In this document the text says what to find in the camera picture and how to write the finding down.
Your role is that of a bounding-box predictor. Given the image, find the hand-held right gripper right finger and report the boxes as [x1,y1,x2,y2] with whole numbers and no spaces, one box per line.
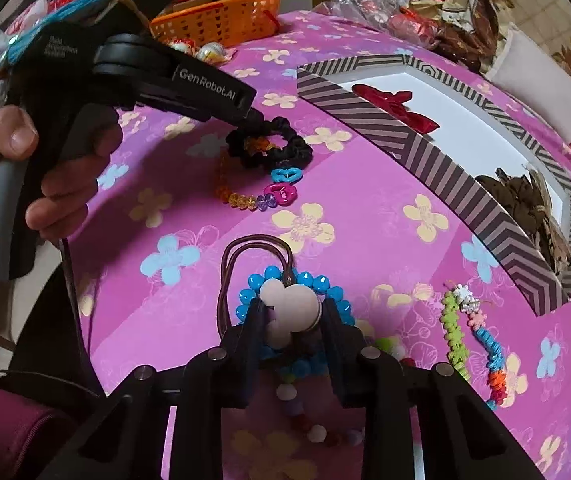
[318,299,549,480]

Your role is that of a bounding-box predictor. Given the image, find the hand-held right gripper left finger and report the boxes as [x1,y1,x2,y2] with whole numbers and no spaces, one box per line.
[40,299,270,480]

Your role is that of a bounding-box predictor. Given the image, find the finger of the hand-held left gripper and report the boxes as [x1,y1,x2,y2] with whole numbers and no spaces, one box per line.
[225,106,271,134]

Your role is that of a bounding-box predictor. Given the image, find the brown hair tie with ornament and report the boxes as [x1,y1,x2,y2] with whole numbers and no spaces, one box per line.
[218,234,326,351]

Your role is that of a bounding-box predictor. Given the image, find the black scrunchie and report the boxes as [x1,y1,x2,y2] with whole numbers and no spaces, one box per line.
[225,116,313,171]

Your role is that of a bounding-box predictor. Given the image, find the blue bead bracelet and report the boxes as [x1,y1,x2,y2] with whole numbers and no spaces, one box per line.
[238,267,359,363]

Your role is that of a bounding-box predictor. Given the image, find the orange bead bracelet with hearts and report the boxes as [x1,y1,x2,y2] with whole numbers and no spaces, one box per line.
[214,135,307,214]

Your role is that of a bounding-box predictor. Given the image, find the multicolour round bead bracelet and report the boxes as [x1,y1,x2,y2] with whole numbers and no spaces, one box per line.
[265,337,416,448]

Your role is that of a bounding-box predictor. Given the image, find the green flower bead bracelet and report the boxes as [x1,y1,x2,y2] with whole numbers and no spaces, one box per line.
[440,282,509,411]

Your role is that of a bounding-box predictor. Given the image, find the striped cardboard box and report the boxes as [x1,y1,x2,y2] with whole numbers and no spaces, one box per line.
[296,55,571,317]

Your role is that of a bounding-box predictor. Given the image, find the person's left hand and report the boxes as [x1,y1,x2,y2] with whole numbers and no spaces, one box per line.
[0,106,112,262]

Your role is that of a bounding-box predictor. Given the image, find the colourful clutter pile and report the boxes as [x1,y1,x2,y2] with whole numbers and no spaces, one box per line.
[0,0,133,78]

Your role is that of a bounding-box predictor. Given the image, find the orange plastic basket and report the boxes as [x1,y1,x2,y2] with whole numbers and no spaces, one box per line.
[150,0,286,50]

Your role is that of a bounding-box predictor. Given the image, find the pink floral bed sheet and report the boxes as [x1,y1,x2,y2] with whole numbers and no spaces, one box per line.
[72,10,571,480]

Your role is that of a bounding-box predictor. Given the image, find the clear plastic bag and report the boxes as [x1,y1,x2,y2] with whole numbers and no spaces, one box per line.
[315,0,411,28]

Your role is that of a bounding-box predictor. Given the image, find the red hair bow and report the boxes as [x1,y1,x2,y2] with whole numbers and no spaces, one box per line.
[351,84,440,135]

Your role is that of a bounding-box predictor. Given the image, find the red foil bundle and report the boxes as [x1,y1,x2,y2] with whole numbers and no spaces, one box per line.
[390,10,439,48]

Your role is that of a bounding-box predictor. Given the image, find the brown patterned cloth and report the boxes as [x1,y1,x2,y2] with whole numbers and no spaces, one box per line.
[410,0,499,73]

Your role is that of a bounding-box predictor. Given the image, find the leopard print hair bow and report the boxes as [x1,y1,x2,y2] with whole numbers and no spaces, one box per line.
[475,165,571,273]

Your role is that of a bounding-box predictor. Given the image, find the maroon jacket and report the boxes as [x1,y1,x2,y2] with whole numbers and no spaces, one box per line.
[0,384,83,480]

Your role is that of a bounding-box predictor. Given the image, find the white pillow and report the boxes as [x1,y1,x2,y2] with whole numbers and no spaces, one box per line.
[485,27,571,142]

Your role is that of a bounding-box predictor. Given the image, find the beige floral blanket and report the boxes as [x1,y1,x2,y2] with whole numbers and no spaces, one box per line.
[453,0,571,143]

